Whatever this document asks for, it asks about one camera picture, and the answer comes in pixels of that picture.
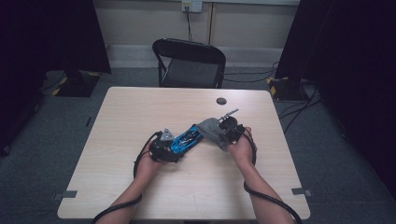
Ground person's left hand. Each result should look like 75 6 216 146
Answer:
135 152 166 181

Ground black curtain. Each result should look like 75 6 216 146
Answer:
0 0 112 157
274 0 396 200

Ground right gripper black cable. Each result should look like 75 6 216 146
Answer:
242 127 304 224

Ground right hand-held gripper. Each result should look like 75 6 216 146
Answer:
219 107 247 146

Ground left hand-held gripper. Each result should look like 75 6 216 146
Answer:
149 127 181 163

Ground black folding chair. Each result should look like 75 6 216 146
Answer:
151 37 227 89

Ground black socket cable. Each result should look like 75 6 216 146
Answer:
185 6 193 42

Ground grey towel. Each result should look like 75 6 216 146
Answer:
195 117 233 152

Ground black stand base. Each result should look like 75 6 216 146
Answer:
51 69 102 98
265 76 310 102

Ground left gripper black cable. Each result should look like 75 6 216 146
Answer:
92 131 163 224

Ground wall conduit pipe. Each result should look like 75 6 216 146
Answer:
207 2 216 45

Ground blue toy car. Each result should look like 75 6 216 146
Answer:
170 123 205 155

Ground black floor cables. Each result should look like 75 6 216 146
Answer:
223 61 279 84
278 83 322 134

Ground grey tape strip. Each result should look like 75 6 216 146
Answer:
52 189 78 201
290 187 313 198

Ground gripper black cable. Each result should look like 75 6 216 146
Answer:
92 131 163 224
242 127 304 224

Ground white wall socket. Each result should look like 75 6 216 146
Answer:
181 0 204 13

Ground person's right hand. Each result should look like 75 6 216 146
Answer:
228 126 255 171

